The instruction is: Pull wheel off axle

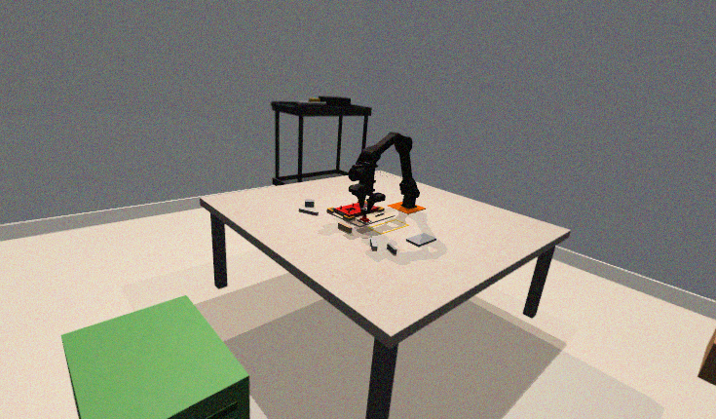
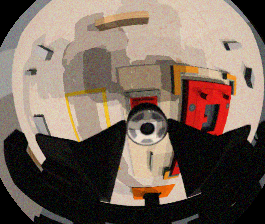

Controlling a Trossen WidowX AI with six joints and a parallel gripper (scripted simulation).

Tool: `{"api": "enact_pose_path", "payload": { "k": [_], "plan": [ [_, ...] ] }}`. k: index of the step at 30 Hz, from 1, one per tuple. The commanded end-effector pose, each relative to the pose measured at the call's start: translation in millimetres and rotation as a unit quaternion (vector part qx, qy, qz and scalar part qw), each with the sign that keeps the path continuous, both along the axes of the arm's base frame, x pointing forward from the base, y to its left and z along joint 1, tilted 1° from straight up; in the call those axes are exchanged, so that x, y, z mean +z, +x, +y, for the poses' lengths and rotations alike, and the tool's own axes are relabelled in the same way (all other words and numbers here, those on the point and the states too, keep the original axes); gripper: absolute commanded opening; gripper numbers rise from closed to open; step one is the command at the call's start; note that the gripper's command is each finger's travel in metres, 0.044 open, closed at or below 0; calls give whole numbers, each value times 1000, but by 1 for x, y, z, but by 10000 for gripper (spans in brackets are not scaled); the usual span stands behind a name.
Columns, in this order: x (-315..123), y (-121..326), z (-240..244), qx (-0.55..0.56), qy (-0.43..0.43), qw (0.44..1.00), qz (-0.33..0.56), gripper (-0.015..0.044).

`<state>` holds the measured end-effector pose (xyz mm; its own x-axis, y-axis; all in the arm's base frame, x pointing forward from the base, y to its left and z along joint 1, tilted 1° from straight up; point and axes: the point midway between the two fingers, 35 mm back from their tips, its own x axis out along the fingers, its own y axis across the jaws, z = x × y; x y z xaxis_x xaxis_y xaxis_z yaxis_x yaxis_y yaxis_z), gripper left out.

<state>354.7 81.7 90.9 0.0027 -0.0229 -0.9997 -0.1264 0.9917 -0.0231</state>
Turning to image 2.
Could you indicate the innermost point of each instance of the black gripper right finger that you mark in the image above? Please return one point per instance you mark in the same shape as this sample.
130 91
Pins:
199 153

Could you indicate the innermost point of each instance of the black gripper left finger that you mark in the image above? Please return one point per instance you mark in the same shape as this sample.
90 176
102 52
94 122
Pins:
97 159

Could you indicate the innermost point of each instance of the yellow rectangular outline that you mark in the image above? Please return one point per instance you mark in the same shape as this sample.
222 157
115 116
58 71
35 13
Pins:
102 90

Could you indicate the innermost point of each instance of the grey wheel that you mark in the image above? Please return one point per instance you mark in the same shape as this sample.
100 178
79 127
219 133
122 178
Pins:
147 113

